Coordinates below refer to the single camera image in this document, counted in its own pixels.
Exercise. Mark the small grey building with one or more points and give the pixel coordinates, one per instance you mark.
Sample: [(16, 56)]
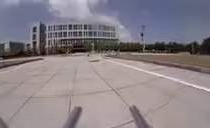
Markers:
[(13, 47)]

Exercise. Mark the grey concrete slab pavement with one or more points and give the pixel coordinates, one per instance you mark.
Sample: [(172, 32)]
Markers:
[(93, 86)]

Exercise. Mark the robot's own part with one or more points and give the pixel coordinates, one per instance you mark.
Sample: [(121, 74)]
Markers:
[(73, 117), (139, 117)]

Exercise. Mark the low concrete kerb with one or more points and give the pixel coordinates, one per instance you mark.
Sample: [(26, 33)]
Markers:
[(193, 67), (13, 62)]

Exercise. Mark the pole with sign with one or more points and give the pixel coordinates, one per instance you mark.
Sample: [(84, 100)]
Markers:
[(143, 40)]

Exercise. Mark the row of trees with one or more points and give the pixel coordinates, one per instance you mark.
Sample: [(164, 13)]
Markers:
[(179, 47)]

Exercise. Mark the white multi-storey building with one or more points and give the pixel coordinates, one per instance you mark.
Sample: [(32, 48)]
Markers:
[(76, 33)]

